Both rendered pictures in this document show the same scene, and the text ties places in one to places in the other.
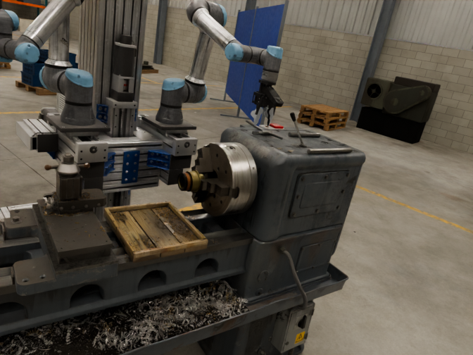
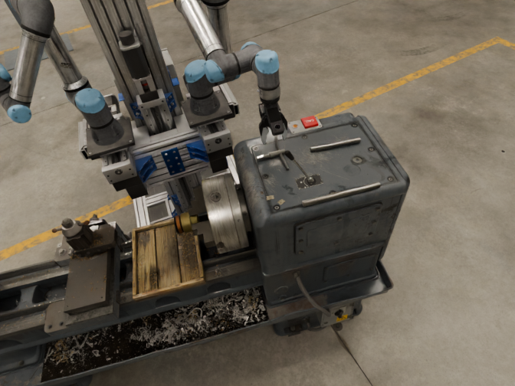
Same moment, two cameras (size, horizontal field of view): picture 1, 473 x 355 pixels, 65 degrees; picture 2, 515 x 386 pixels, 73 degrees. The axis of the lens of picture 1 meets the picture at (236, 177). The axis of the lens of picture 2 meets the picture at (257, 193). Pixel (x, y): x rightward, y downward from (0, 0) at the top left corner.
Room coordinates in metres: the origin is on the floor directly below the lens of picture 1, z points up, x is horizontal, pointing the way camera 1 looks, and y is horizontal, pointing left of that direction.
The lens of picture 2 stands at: (0.83, -0.53, 2.23)
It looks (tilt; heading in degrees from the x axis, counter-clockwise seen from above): 50 degrees down; 31
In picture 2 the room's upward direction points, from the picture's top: 9 degrees counter-clockwise
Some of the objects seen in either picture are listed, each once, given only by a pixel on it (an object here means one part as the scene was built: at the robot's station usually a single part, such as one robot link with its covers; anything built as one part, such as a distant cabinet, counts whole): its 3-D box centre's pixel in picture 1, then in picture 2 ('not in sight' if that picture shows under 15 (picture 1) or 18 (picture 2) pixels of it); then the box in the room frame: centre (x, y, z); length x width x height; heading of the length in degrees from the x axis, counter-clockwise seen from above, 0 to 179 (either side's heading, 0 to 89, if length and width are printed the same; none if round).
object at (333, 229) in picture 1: (260, 279); (309, 260); (1.77, -0.24, 0.43); 0.60 x 0.48 x 0.86; 128
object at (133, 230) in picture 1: (154, 227); (166, 254); (1.33, 0.29, 0.89); 0.36 x 0.30 x 0.04; 38
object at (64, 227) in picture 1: (70, 222); (90, 262); (1.15, 0.55, 0.95); 0.43 x 0.17 x 0.05; 38
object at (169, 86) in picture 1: (173, 91); (199, 77); (2.04, 0.42, 1.33); 0.13 x 0.12 x 0.14; 139
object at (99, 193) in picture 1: (74, 201); (93, 243); (1.21, 0.56, 0.99); 0.20 x 0.10 x 0.05; 128
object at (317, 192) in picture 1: (286, 176); (313, 190); (1.77, -0.24, 1.06); 0.59 x 0.48 x 0.39; 128
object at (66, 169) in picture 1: (67, 166); (70, 227); (1.20, 0.59, 1.13); 0.08 x 0.08 x 0.03
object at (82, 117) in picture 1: (78, 110); (104, 127); (1.68, 0.78, 1.21); 0.15 x 0.15 x 0.10
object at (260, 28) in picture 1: (246, 64); not in sight; (8.43, 0.24, 1.18); 4.12 x 0.80 x 2.35; 14
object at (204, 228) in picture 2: (218, 187); (208, 235); (1.39, 0.06, 1.08); 0.12 x 0.11 x 0.05; 38
